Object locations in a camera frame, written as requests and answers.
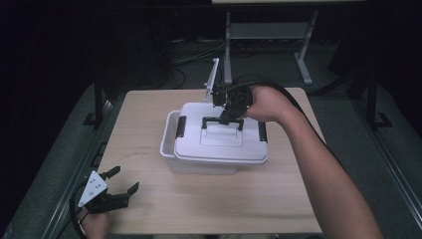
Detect person's left hand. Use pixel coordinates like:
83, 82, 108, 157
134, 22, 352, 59
79, 210, 112, 239

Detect white plastic storage box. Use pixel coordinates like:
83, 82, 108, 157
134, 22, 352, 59
159, 110, 239, 176

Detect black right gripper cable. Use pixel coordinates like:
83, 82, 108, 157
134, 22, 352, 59
228, 77, 344, 162

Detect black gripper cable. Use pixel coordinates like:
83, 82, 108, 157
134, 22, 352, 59
68, 181, 90, 239
228, 77, 344, 162

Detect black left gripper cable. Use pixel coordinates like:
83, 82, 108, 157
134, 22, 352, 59
68, 181, 90, 239

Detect person's right hand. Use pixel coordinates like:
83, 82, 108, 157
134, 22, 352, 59
243, 85, 297, 124

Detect black metal stand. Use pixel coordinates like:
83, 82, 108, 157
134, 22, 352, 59
83, 79, 112, 128
362, 71, 394, 131

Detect floor cables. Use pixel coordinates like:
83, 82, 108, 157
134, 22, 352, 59
168, 37, 231, 90

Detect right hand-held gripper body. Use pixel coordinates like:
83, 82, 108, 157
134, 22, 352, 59
202, 57, 254, 117

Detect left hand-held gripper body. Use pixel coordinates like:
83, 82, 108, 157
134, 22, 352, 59
77, 170, 131, 215

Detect grey metal stand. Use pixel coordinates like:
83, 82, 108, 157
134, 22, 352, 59
223, 10, 320, 87

